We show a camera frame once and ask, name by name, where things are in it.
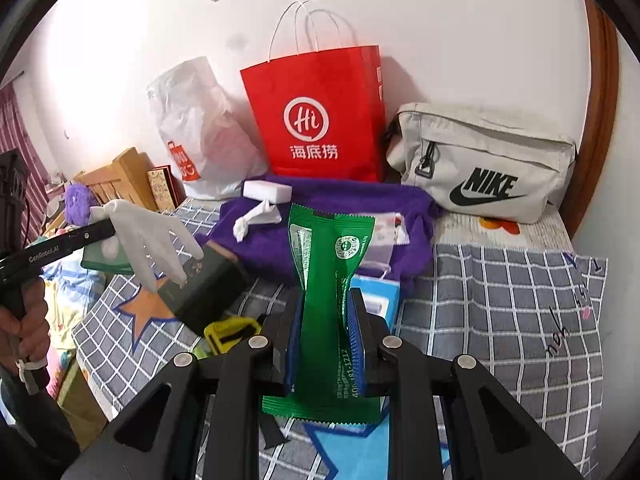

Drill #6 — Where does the brown wooden door frame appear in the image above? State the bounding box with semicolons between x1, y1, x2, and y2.
570;0;621;246

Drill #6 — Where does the white sponge block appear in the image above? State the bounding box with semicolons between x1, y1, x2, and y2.
242;179;293;205

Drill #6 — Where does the yellow packet with black print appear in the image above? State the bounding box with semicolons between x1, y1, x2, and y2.
204;317;263;356

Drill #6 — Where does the white tissue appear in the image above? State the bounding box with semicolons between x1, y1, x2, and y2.
232;200;282;242

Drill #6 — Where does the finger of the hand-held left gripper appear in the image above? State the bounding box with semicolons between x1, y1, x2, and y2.
67;220;117;248

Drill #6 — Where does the grey checked blanket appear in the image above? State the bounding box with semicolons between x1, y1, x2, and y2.
72;200;608;480

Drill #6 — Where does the red paper bag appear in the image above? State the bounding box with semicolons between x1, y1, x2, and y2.
240;0;387;183

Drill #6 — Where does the white plastic shopping bag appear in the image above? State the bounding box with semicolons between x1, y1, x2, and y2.
146;56;271;201

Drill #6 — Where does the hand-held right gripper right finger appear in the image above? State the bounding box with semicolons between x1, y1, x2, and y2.
347;290;586;480

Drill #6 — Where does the clear fruit print packet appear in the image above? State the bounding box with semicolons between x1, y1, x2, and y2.
357;211;410;281

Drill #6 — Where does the pink striped curtain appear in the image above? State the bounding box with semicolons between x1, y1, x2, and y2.
0;82;51;241

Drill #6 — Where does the black watch strap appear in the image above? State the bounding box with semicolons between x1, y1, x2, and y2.
257;395;291;453

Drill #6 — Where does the person's left forearm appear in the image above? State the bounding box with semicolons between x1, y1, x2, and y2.
0;362;83;480

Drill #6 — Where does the purple towel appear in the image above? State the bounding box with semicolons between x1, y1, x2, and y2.
195;172;443;293

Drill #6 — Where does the white glove with mint cuff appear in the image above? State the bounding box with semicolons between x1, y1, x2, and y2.
81;199;206;293

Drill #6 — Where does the pastel printed quilt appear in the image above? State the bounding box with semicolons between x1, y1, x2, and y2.
40;255;108;361

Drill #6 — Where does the green sachet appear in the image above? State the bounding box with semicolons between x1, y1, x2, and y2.
262;203;383;428

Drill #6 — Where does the blue tissue pack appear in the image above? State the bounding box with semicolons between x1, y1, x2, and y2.
347;275;401;333

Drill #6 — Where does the dark green tin box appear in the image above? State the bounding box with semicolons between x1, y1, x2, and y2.
157;242;253;338

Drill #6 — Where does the person's left hand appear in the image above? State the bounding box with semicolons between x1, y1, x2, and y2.
0;280;51;368

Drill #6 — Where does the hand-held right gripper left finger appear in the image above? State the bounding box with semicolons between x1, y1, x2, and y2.
60;290;303;480

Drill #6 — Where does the framed picture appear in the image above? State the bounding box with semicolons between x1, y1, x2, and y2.
146;165;178;212

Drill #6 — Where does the purple plush toy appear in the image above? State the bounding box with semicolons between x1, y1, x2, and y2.
64;183;93;226

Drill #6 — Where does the wooden headboard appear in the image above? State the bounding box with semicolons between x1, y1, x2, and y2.
75;147;158;216

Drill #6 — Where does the grey waist bag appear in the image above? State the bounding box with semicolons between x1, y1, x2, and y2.
384;102;578;224

